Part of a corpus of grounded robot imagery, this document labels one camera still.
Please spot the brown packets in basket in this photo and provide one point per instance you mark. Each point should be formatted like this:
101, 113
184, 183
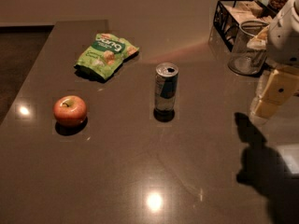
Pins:
247, 11

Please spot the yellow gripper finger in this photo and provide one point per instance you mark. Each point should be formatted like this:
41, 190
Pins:
261, 104
284, 83

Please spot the clear glass jar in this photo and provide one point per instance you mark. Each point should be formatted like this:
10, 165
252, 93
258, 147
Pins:
247, 59

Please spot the silver blue redbull can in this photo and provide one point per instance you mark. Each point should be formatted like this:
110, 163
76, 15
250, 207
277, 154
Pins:
166, 81

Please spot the black wire basket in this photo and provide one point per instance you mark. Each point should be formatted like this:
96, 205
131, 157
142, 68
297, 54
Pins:
227, 26

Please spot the red apple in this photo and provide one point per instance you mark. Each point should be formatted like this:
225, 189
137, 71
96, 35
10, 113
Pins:
70, 111

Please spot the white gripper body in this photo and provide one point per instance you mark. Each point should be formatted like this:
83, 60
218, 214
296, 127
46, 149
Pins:
284, 44

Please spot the green snack chip bag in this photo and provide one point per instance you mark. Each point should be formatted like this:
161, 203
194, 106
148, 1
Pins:
105, 55

